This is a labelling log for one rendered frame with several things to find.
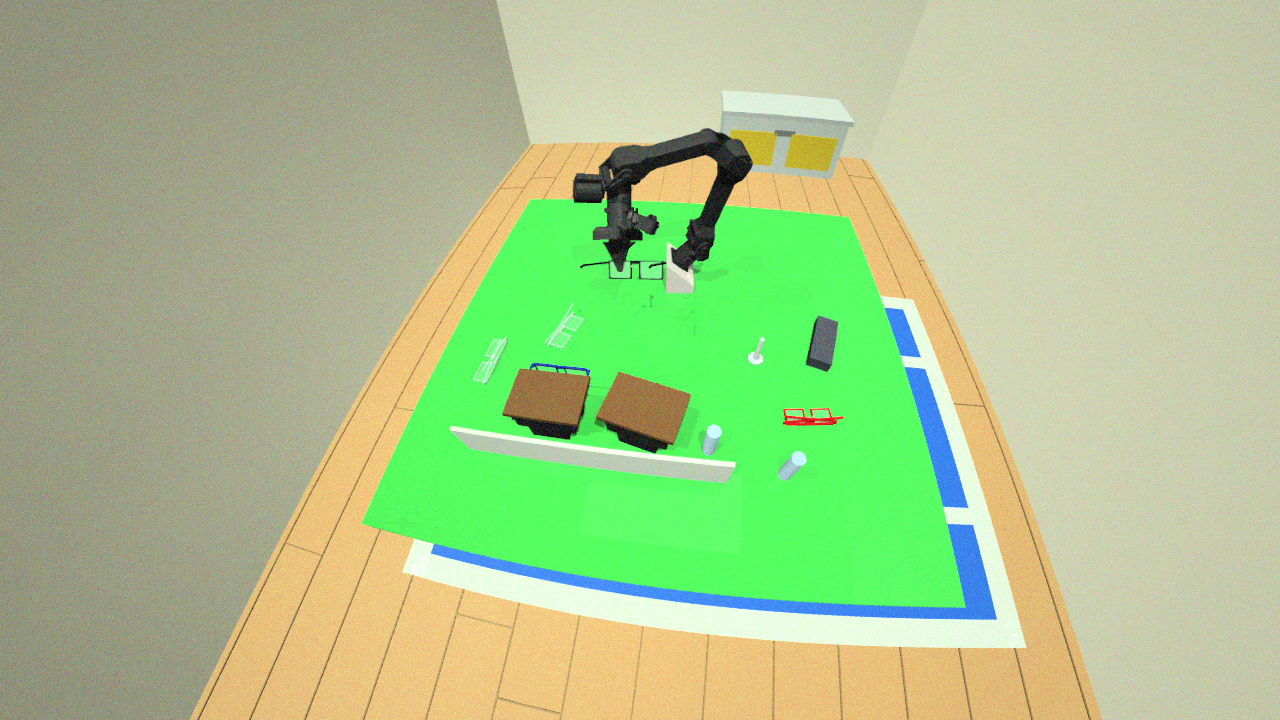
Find long white flat panel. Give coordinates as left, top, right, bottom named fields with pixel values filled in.
left=449, top=427, right=735, bottom=483

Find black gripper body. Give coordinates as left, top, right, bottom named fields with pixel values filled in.
left=593, top=202, right=643, bottom=242

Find black glasses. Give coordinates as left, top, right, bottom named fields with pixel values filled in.
left=580, top=260, right=667, bottom=281

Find light blue cylinder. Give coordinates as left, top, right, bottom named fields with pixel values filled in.
left=701, top=425, right=722, bottom=456
left=778, top=451, right=806, bottom=480

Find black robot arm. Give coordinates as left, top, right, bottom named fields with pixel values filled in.
left=572, top=128, right=753, bottom=272

